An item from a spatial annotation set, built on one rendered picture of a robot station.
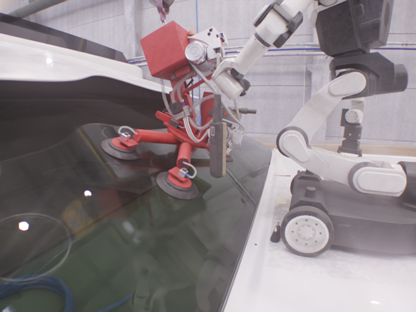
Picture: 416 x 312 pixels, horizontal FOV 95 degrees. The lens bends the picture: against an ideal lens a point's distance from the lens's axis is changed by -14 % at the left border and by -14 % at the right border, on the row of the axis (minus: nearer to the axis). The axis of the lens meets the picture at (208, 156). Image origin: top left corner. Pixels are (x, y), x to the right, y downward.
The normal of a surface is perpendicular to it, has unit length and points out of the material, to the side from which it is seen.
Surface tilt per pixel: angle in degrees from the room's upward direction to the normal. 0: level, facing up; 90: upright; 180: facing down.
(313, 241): 90
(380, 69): 90
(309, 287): 5
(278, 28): 82
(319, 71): 90
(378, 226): 90
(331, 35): 105
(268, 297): 12
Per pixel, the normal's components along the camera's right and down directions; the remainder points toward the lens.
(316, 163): -0.08, 0.48
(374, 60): -0.41, 0.19
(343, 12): -0.71, 0.39
